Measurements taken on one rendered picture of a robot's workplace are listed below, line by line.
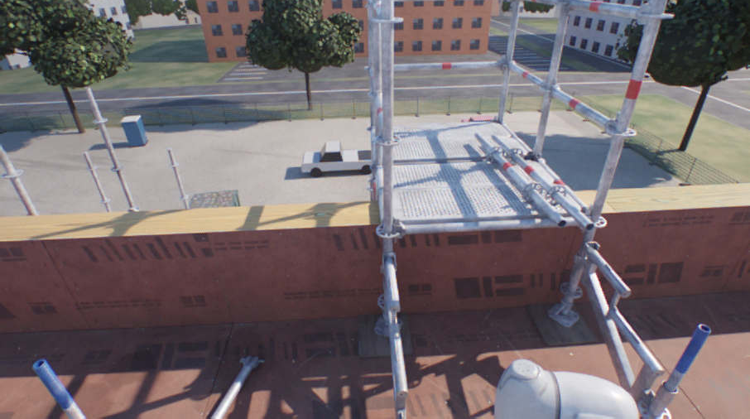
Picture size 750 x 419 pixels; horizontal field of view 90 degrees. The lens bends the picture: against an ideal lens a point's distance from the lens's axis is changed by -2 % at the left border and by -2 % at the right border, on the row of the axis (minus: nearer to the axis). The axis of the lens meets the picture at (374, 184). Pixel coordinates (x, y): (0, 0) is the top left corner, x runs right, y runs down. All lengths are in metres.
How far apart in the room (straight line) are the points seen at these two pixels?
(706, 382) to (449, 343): 1.34
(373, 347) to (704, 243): 2.09
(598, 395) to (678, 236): 1.85
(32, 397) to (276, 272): 1.40
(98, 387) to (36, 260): 0.77
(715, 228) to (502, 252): 1.29
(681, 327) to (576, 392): 1.96
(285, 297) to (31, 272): 1.42
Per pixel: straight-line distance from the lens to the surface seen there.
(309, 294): 2.41
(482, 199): 2.23
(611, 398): 1.17
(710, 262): 3.20
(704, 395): 2.75
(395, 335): 1.89
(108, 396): 2.65
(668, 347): 2.88
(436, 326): 2.50
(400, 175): 2.43
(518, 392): 1.10
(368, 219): 2.12
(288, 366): 2.38
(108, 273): 2.66
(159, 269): 2.50
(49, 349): 3.10
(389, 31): 1.59
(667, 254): 2.94
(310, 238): 2.13
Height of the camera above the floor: 1.89
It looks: 29 degrees down
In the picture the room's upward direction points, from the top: 1 degrees counter-clockwise
